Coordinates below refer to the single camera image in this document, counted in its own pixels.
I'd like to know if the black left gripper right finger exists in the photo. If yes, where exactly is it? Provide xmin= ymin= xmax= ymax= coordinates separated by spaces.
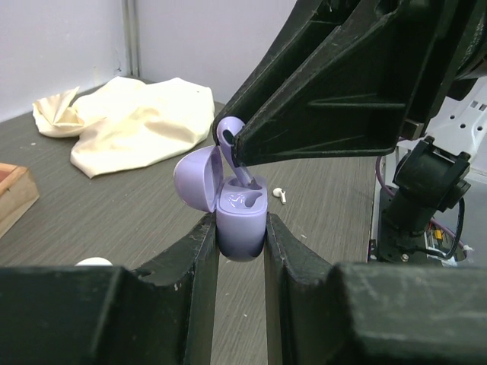
xmin=265 ymin=214 xmax=486 ymax=364

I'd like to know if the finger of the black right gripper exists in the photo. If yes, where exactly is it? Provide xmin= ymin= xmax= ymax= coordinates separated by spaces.
xmin=221 ymin=0 xmax=374 ymax=119
xmin=233 ymin=1 xmax=457 ymax=166

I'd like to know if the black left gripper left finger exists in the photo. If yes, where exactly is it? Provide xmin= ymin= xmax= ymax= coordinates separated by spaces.
xmin=1 ymin=214 xmax=219 ymax=364

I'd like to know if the lilac earbud front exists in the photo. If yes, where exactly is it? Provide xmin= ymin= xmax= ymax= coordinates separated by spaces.
xmin=216 ymin=116 xmax=254 ymax=187

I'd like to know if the lilac earbud case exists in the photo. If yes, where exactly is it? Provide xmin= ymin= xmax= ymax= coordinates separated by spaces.
xmin=173 ymin=145 xmax=268 ymax=262

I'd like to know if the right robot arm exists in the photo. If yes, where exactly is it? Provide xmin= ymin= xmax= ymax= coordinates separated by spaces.
xmin=213 ymin=1 xmax=486 ymax=265

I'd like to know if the white earbud case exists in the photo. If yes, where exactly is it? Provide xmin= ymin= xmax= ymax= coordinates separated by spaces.
xmin=75 ymin=257 xmax=113 ymax=266

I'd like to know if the white earbud front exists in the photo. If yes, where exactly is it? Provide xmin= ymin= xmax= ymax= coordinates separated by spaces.
xmin=272 ymin=188 xmax=287 ymax=205

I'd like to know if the wooden clothes rack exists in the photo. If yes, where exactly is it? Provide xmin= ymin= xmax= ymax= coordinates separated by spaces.
xmin=0 ymin=163 xmax=40 ymax=237

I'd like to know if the cream satin cloth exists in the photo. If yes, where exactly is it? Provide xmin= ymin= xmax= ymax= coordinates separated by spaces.
xmin=33 ymin=77 xmax=215 ymax=178

